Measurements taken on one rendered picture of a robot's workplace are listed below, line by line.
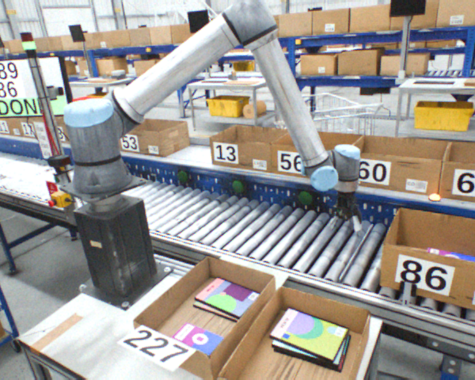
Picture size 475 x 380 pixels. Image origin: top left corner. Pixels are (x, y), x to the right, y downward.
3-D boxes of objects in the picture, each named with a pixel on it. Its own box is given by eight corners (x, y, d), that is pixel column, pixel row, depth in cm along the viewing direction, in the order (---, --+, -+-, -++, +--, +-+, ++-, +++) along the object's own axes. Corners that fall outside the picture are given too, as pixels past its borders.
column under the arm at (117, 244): (126, 311, 131) (105, 226, 117) (76, 290, 144) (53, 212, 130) (173, 270, 151) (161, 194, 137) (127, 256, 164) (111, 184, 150)
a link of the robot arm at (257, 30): (259, -21, 105) (347, 185, 127) (257, -15, 116) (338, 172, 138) (222, 1, 107) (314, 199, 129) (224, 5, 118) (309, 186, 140)
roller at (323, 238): (290, 282, 147) (286, 271, 146) (336, 223, 186) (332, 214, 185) (302, 282, 144) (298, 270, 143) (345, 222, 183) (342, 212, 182)
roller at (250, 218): (204, 249, 167) (210, 245, 164) (261, 203, 206) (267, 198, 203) (211, 259, 167) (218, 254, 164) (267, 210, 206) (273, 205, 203)
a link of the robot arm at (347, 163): (330, 143, 146) (357, 142, 145) (329, 174, 151) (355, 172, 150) (336, 151, 137) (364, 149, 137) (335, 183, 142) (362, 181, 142)
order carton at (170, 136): (119, 152, 263) (114, 127, 256) (150, 140, 285) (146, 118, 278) (162, 158, 242) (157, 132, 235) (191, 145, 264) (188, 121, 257)
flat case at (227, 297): (240, 321, 119) (240, 317, 119) (194, 301, 130) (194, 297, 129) (263, 296, 129) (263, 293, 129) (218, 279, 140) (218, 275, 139)
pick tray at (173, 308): (136, 346, 116) (130, 321, 112) (210, 277, 145) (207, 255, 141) (213, 385, 101) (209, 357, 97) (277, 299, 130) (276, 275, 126)
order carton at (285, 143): (271, 174, 202) (269, 143, 195) (294, 157, 224) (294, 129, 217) (344, 185, 181) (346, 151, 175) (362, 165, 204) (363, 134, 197)
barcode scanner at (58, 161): (65, 177, 189) (58, 157, 185) (51, 177, 196) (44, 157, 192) (76, 172, 194) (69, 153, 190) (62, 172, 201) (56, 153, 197)
